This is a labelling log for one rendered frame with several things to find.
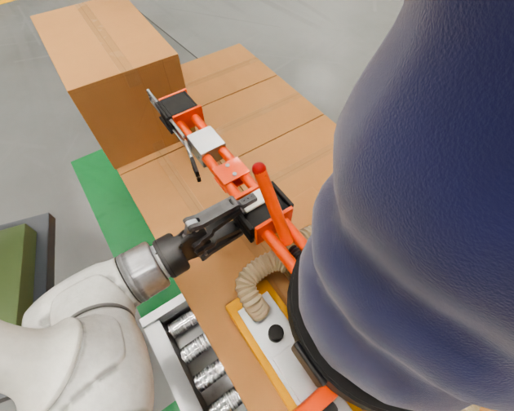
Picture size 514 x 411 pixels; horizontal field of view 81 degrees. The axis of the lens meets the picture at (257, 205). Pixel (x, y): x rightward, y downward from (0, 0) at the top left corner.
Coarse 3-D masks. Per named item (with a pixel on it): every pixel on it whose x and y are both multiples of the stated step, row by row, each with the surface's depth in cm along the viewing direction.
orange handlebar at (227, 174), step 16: (208, 160) 64; (224, 160) 65; (240, 160) 63; (224, 176) 60; (240, 176) 61; (240, 192) 59; (288, 224) 55; (272, 240) 53; (304, 240) 53; (288, 256) 51; (304, 400) 40; (320, 400) 40
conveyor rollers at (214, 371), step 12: (192, 312) 99; (168, 324) 97; (180, 324) 97; (192, 324) 98; (204, 336) 95; (192, 348) 93; (204, 348) 94; (192, 360) 93; (216, 360) 92; (204, 372) 90; (216, 372) 89; (204, 384) 88; (228, 396) 86; (216, 408) 84; (228, 408) 85
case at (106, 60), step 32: (96, 0) 134; (128, 0) 134; (64, 32) 119; (96, 32) 119; (128, 32) 119; (64, 64) 107; (96, 64) 107; (128, 64) 107; (160, 64) 110; (96, 96) 105; (128, 96) 112; (160, 96) 119; (96, 128) 114; (128, 128) 121; (160, 128) 130; (192, 128) 140; (128, 160) 133
